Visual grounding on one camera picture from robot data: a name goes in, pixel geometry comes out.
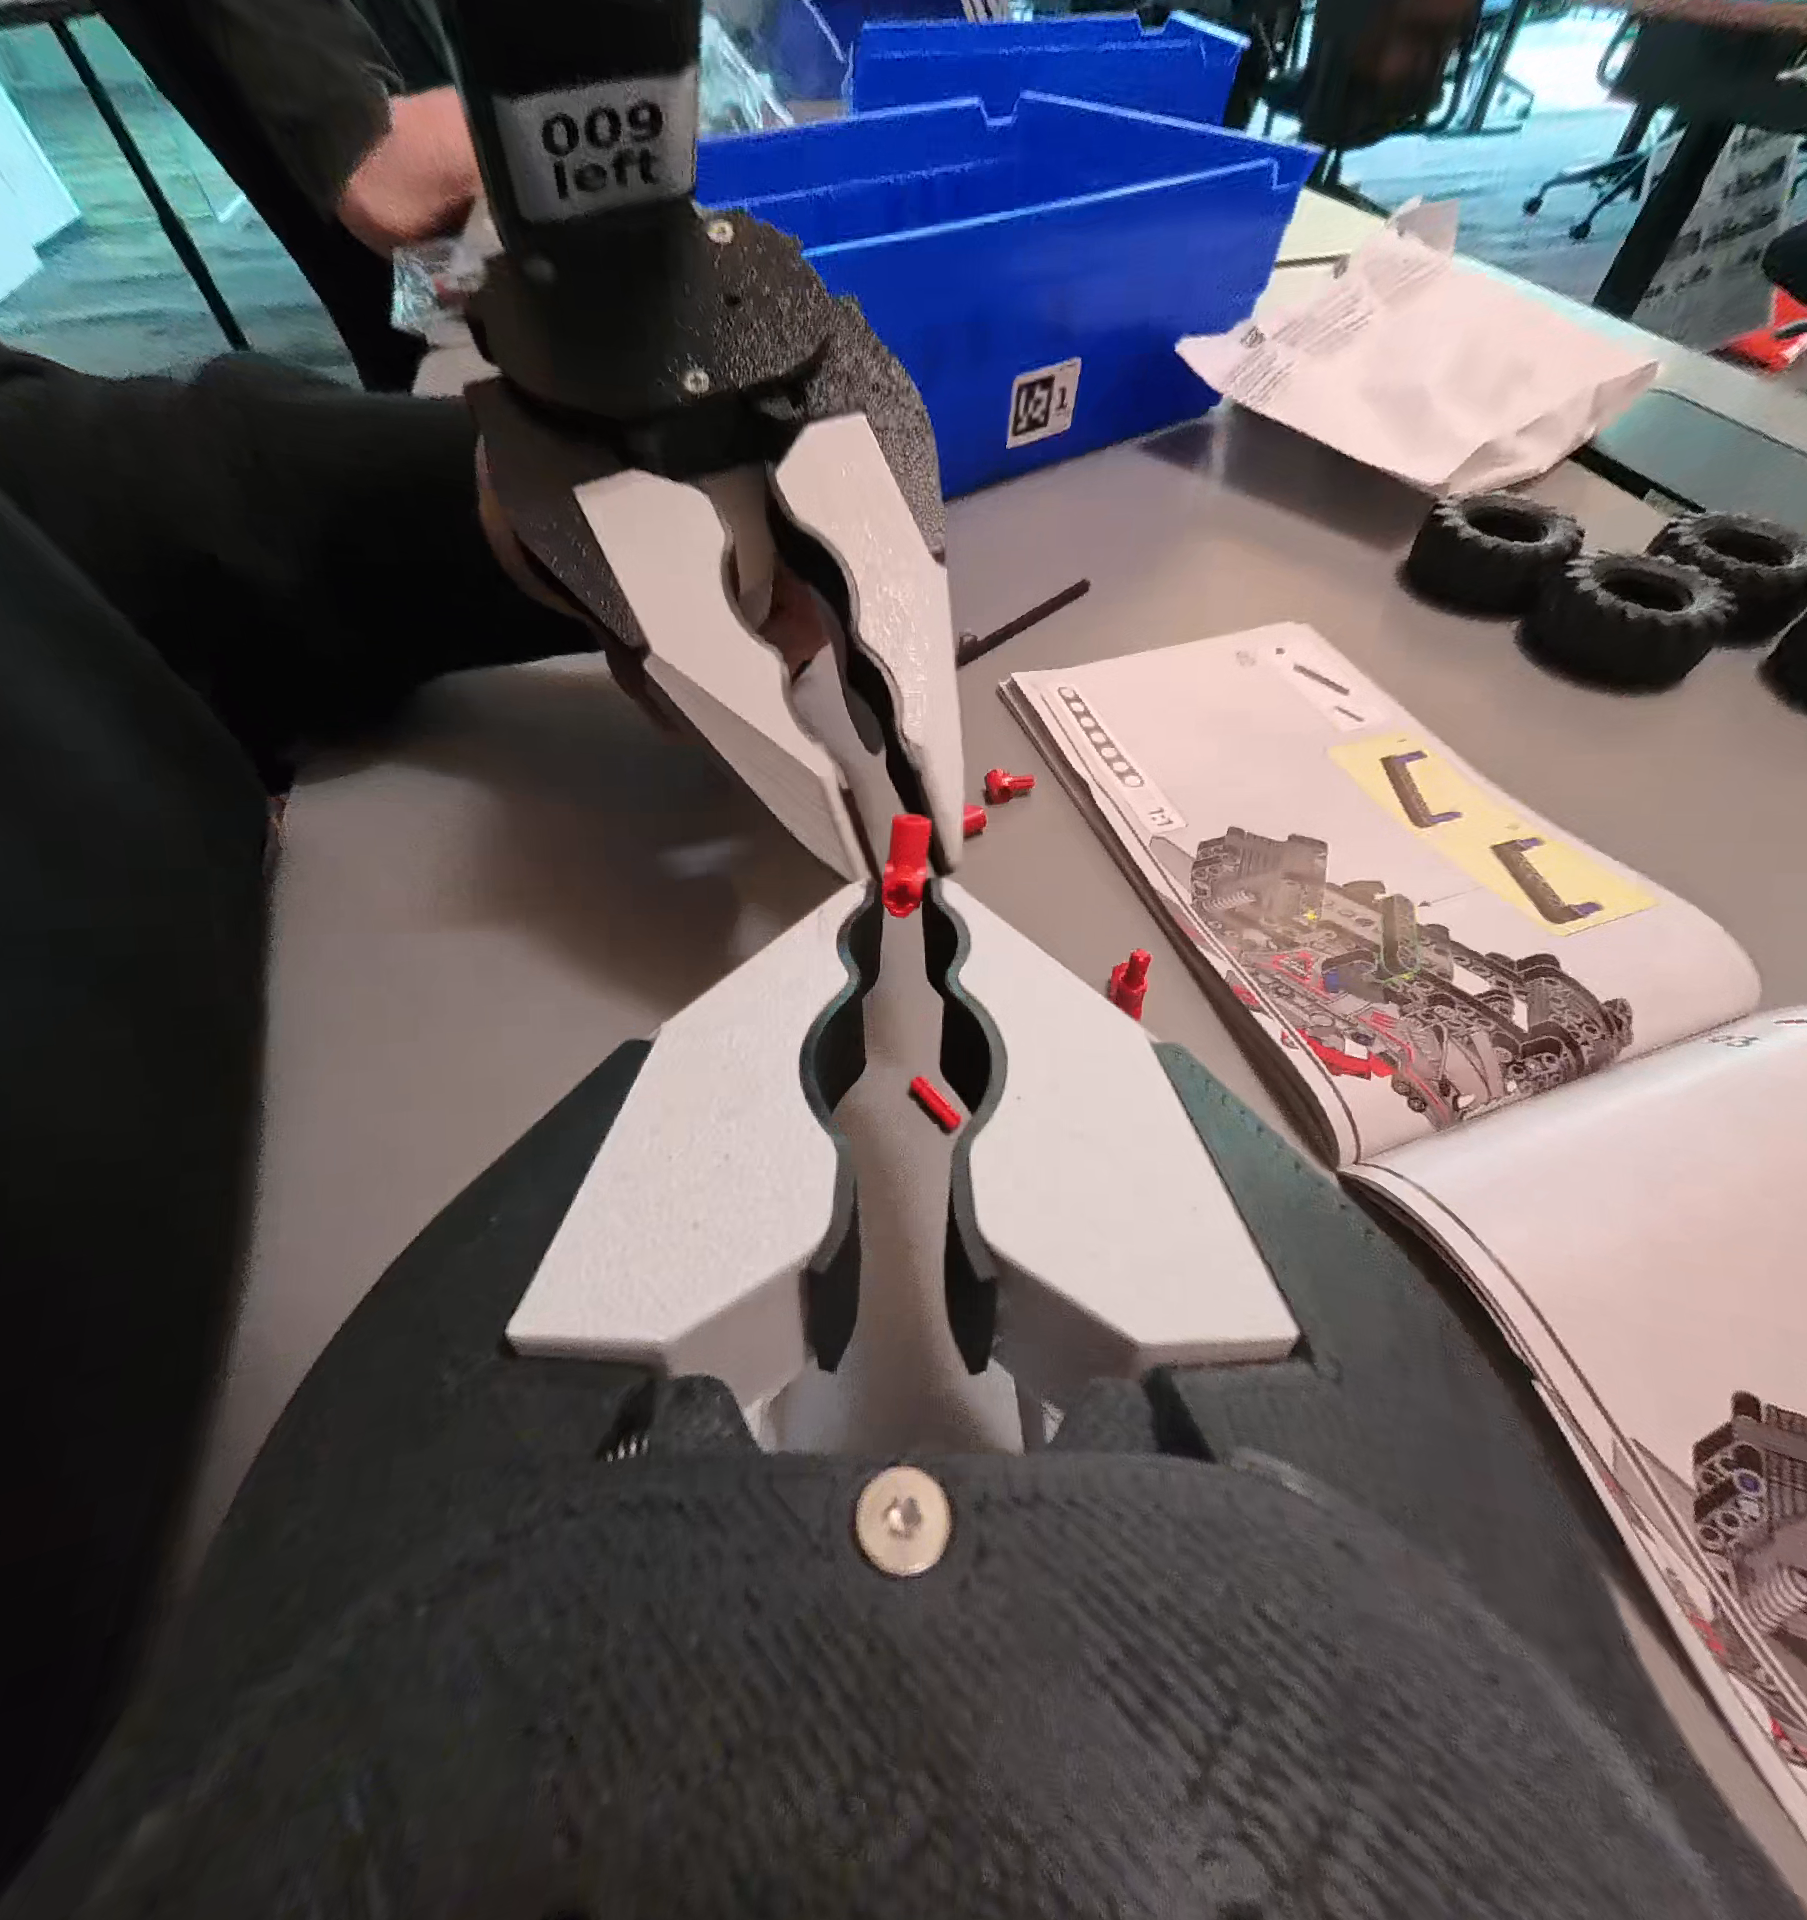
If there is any black stand leg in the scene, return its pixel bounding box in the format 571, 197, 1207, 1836
54, 23, 252, 354

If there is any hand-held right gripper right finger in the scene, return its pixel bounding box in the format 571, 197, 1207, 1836
917, 882, 1308, 1378

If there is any large blue plastic bin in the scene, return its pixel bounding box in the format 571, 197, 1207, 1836
693, 93, 1324, 503

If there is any clear plastic bag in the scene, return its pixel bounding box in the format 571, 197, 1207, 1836
388, 238, 497, 334

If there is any white paper bag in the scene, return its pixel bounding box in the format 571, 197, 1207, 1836
1176, 202, 1661, 498

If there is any open instruction booklet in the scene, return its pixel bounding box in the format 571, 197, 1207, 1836
997, 623, 1807, 1907

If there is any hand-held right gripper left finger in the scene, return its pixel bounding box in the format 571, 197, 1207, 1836
505, 882, 886, 1378

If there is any person's left forearm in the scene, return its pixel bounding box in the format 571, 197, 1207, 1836
0, 314, 650, 783

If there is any black flat strip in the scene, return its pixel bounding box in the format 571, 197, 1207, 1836
955, 580, 1092, 661

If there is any printed cardboard box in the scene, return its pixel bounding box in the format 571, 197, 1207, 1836
1667, 126, 1807, 347

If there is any dark grey tray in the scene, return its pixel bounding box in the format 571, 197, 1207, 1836
1577, 360, 1807, 518

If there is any person's left hand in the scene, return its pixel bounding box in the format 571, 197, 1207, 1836
759, 567, 837, 675

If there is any black office chair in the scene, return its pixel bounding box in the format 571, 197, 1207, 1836
1255, 0, 1538, 190

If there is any grey desk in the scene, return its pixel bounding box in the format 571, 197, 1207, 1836
183, 186, 1807, 1920

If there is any dark table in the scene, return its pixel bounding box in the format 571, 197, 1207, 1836
1593, 0, 1807, 316

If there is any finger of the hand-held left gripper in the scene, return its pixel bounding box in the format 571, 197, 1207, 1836
571, 473, 891, 884
764, 408, 972, 878

